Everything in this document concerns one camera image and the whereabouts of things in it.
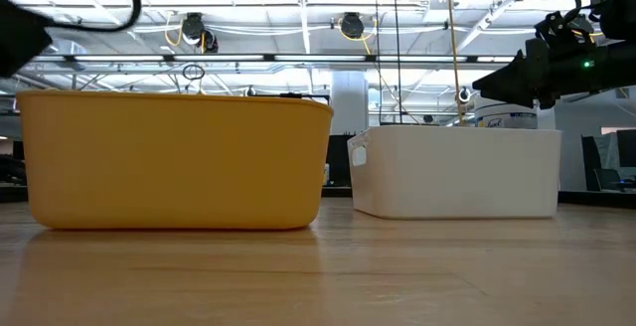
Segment white column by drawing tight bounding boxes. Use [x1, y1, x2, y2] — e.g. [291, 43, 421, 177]
[330, 71, 372, 136]

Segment white wipes canister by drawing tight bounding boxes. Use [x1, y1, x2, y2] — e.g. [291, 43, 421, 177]
[474, 97, 539, 129]

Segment white plastic bin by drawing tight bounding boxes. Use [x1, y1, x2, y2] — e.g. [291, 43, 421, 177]
[346, 124, 562, 220]

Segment black partition panel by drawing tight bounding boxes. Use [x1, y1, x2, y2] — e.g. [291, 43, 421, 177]
[580, 135, 603, 192]

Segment black office chair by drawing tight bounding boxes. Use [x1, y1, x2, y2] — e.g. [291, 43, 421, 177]
[593, 167, 636, 192]

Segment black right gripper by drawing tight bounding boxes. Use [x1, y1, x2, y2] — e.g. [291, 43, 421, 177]
[472, 40, 605, 109]

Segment ceiling light bar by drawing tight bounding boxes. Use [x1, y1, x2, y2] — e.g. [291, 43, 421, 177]
[29, 53, 518, 65]

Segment thin black hanging cable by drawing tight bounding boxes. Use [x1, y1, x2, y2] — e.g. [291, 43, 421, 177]
[373, 0, 383, 126]

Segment black monitor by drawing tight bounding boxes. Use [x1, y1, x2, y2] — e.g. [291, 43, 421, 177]
[599, 125, 636, 168]

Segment yellow hanging cable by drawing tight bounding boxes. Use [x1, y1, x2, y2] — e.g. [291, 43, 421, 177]
[443, 0, 467, 128]

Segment black cabinet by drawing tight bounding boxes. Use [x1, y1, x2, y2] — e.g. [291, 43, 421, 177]
[325, 134, 355, 188]

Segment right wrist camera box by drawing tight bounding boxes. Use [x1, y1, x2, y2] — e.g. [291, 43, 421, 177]
[534, 10, 595, 48]

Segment yellow plastic bin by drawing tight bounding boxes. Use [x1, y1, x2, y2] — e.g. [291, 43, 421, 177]
[15, 89, 335, 232]

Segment black ceiling cable reel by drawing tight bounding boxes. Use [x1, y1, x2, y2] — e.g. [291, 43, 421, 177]
[337, 11, 374, 55]
[166, 11, 220, 54]

